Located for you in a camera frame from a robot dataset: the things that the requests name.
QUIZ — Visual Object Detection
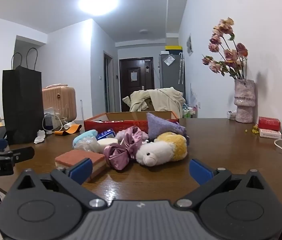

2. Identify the pink satin bow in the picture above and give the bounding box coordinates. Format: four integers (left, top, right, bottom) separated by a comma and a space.
103, 126, 149, 171

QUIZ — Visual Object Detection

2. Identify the white tube cable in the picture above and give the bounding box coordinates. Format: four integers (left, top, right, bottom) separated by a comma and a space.
42, 114, 64, 134

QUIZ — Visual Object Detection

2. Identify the rack of toiletry bottles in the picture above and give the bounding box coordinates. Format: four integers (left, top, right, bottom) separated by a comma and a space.
181, 104, 198, 119

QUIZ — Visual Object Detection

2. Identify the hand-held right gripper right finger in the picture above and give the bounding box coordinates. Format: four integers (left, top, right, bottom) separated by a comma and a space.
173, 159, 266, 209

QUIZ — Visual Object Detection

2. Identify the grey fridge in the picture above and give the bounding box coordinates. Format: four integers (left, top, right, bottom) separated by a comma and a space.
159, 52, 185, 98

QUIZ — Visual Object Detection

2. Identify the white umbrella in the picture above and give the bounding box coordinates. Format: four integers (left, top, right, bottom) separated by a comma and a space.
178, 52, 184, 85

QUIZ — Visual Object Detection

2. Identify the white and red box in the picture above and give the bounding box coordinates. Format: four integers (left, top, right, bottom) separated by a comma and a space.
258, 128, 282, 138

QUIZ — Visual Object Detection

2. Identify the beige coat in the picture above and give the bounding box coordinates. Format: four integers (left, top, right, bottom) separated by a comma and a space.
122, 87, 186, 113

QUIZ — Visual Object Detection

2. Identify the pink speckled vase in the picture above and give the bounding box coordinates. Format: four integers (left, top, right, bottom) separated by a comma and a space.
233, 79, 256, 123

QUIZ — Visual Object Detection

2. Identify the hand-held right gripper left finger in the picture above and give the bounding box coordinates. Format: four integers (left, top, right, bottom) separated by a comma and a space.
17, 158, 108, 209

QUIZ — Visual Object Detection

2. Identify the orange cardboard box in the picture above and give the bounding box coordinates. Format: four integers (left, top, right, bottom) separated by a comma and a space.
84, 111, 180, 132

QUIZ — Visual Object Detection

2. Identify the clear plastic bag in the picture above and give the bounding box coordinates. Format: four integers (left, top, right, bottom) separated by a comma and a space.
77, 137, 103, 153

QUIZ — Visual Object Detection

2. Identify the purple towel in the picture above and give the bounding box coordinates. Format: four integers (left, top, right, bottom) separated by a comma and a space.
146, 112, 189, 145

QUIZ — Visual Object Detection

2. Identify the pink suitcase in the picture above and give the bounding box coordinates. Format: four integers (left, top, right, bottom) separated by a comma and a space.
42, 85, 77, 122

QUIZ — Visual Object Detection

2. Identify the white and yellow plush toy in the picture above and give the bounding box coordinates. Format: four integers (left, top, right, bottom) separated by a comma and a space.
135, 132, 188, 167

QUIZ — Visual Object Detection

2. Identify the clear bag on fridge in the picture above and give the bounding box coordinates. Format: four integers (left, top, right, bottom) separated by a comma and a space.
163, 54, 175, 66

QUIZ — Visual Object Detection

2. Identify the wooden chair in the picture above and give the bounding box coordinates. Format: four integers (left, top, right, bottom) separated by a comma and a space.
141, 97, 156, 112

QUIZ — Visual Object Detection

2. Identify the yellow box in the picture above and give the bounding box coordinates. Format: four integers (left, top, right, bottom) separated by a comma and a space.
165, 45, 183, 54

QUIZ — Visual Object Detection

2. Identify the orange strap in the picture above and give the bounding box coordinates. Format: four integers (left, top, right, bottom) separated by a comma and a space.
54, 124, 82, 137

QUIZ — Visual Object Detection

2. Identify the round ceiling light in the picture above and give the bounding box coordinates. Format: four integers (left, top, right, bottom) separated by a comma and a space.
78, 0, 119, 17

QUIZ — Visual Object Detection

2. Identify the wall poster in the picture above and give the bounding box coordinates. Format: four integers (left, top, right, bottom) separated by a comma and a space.
186, 33, 194, 56

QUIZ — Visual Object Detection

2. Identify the dark entrance door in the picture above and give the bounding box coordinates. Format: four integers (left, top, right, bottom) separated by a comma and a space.
119, 57, 154, 112

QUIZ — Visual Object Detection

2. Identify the red sponge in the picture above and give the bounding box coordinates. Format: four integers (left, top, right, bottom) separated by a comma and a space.
55, 150, 106, 183

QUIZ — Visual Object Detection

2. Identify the black paper bag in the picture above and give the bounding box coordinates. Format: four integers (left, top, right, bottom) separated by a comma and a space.
2, 47, 44, 145

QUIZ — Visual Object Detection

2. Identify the grey side door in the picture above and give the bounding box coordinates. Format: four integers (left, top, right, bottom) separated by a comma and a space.
103, 51, 114, 113

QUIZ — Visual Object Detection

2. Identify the blue packet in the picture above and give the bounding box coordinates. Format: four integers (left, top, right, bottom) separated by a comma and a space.
96, 129, 116, 140

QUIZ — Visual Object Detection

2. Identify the white cloth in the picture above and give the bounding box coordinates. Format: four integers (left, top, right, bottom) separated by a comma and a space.
34, 130, 46, 144

